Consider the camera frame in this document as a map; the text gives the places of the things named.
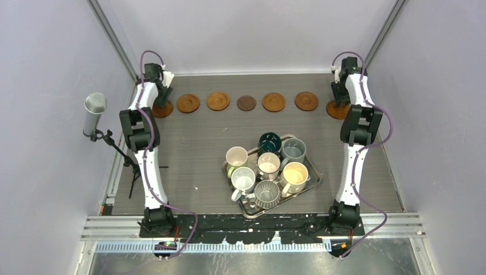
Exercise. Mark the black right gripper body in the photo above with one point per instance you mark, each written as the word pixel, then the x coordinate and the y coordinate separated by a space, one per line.
pixel 340 92

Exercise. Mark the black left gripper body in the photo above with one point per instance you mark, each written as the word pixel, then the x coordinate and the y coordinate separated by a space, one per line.
pixel 163 95

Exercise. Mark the orange wooden coaster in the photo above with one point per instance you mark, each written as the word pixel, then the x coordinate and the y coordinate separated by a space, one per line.
pixel 274 102
pixel 336 111
pixel 306 101
pixel 162 111
pixel 218 101
pixel 188 103

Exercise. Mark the dark walnut wooden coaster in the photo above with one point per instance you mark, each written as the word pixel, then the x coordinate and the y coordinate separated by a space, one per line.
pixel 246 103

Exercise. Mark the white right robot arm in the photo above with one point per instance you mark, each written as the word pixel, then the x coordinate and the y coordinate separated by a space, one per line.
pixel 358 131

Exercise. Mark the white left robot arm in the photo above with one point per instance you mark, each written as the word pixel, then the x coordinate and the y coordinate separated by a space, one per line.
pixel 142 137

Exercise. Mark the silver microphone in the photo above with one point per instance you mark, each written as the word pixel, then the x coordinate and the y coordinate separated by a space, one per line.
pixel 95 104

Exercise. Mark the dark green mug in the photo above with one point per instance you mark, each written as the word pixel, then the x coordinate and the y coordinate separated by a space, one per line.
pixel 269 142

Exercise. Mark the large cream mug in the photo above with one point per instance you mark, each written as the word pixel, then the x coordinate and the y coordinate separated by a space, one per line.
pixel 293 178

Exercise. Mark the white mug brown base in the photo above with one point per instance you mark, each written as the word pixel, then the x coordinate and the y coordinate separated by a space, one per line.
pixel 268 166

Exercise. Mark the silver metal tray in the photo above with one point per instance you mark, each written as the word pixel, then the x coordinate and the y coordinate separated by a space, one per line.
pixel 249 209

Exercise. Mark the white grey mug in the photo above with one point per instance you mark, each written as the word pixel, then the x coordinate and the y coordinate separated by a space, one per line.
pixel 243 180

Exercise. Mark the grey ribbed mug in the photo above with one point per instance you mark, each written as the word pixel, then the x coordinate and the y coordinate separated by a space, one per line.
pixel 265 195

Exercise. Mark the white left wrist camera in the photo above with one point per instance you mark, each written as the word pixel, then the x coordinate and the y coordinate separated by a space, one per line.
pixel 167 78

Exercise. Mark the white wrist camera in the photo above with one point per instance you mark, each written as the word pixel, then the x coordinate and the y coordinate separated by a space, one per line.
pixel 336 73
pixel 167 78

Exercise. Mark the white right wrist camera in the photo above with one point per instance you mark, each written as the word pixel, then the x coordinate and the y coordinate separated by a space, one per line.
pixel 336 73

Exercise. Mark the cream mug green handle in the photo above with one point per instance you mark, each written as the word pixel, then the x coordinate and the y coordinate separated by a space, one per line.
pixel 236 157

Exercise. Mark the aluminium front rail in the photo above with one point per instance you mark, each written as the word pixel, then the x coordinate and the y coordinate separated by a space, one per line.
pixel 120 233

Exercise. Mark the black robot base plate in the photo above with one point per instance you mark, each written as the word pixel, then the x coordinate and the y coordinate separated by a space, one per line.
pixel 214 229

